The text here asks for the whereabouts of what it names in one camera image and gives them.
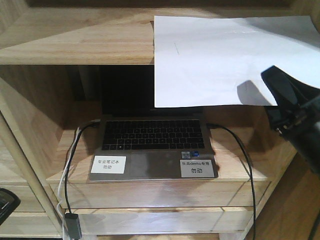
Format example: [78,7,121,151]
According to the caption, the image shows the grey adapter dongle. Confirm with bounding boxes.
[64,213,82,240]

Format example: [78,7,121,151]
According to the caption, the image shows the white charging cable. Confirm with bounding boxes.
[56,120,99,240]

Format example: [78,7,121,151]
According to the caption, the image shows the wooden shelf unit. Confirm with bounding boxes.
[0,0,320,240]

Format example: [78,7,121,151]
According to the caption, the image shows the white note on laptop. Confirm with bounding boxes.
[90,155,126,174]
[180,159,216,178]

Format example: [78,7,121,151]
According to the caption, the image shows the silver laptop computer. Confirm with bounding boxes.
[89,65,218,182]

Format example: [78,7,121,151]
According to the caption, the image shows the white note on laptop right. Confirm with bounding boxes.
[180,159,216,178]

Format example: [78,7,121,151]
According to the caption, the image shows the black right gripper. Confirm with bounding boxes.
[261,65,320,174]

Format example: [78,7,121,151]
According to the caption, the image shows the white paper sheet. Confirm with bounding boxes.
[154,16,320,108]

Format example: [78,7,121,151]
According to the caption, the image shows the black cable left of laptop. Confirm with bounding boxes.
[64,122,101,215]

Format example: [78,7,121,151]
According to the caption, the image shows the black cable of laptop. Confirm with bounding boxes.
[64,122,101,215]
[206,123,256,231]

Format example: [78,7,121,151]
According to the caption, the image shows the black cable right of laptop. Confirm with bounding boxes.
[206,123,256,231]

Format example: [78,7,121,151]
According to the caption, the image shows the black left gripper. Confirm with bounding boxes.
[0,188,21,224]

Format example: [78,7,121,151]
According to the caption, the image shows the white note on laptop left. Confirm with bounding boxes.
[90,155,126,174]

